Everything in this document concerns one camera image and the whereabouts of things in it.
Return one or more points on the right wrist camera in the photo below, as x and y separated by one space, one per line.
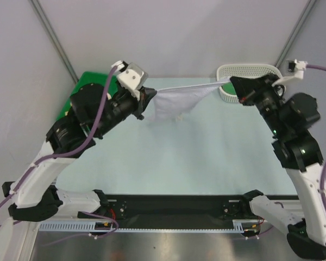
296 68

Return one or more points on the green towel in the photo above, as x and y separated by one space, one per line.
229 89

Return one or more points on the white towel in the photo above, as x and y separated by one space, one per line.
171 102

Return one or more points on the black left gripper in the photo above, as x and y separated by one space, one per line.
146 93

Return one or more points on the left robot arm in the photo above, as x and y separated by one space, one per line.
92 114

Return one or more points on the white perforated basket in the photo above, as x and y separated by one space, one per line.
245 74

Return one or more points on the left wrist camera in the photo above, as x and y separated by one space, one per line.
130 76

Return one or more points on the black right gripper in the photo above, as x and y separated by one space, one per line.
255 91

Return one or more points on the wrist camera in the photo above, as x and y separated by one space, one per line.
130 76
296 68

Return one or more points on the green plastic bin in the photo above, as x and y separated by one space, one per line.
87 79

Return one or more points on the grey cable duct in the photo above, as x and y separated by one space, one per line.
94 226

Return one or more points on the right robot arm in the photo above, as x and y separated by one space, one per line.
299 154

